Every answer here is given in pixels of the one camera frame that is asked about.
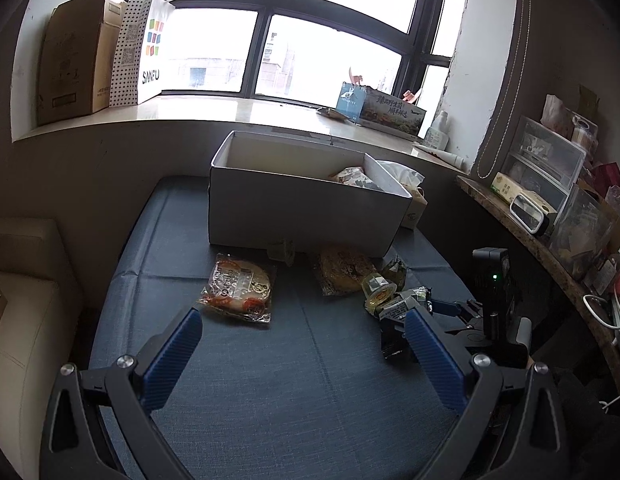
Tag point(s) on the kraft tissue box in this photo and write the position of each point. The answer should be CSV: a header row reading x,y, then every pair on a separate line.
x,y
414,205

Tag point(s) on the round bread packet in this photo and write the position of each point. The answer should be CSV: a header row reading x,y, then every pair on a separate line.
x,y
237,285

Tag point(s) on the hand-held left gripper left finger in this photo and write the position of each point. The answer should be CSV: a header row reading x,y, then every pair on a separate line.
x,y
172,355

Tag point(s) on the red box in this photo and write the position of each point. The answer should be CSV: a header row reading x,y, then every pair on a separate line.
x,y
607,177

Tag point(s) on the green white small box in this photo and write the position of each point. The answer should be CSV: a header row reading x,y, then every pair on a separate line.
x,y
507,185

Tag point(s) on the brown paper packet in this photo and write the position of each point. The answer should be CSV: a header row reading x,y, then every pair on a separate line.
x,y
557,112

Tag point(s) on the marble side shelf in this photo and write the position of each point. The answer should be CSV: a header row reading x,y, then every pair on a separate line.
x,y
494,220

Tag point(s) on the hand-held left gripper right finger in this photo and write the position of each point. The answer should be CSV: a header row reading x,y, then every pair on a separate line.
x,y
434,360

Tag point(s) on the white plastic bottle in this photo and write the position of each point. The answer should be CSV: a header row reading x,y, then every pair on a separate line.
x,y
435,132

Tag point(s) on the clear plastic bag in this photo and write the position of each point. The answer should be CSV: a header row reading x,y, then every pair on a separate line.
x,y
584,235

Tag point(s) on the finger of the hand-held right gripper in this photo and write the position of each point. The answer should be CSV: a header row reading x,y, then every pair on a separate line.
x,y
442,305

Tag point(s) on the blue printed tissue box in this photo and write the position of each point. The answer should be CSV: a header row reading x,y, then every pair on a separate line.
x,y
389,110

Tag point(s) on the yellow cake packet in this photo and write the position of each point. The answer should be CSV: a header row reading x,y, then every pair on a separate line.
x,y
342,267

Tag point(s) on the brown wrapper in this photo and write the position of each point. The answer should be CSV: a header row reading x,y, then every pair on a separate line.
x,y
334,113

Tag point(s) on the beige leather sofa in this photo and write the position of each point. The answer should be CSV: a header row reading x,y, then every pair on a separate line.
x,y
30,360

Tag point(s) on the white tube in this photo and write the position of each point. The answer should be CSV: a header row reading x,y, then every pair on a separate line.
x,y
447,156

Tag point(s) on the polka dot shopping bag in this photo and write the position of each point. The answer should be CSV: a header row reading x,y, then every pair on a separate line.
x,y
150,60

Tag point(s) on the pink toy figure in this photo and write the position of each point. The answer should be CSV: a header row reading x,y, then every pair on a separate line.
x,y
356,77
411,95

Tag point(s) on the yellow jelly cup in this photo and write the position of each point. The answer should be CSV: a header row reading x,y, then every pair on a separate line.
x,y
378,292

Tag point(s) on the white cardboard box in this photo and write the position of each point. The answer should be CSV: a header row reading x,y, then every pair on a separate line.
x,y
290,210

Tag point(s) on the black window frame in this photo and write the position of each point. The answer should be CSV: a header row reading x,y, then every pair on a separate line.
x,y
254,60

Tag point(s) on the clear plastic drawer organizer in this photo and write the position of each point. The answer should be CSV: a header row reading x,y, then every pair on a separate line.
x,y
544,160

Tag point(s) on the small green snack packet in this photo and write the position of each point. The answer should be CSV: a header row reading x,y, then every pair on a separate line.
x,y
394,272

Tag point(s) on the small dark snack packet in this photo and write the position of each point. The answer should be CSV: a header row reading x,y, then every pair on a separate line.
x,y
393,335

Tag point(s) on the brown cardboard box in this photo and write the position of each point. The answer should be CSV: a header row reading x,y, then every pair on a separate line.
x,y
72,60

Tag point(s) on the beige illustrated snack packet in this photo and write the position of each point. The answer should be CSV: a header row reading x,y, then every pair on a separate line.
x,y
352,176

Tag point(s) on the marble windowsill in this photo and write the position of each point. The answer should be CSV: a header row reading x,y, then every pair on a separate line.
x,y
200,112

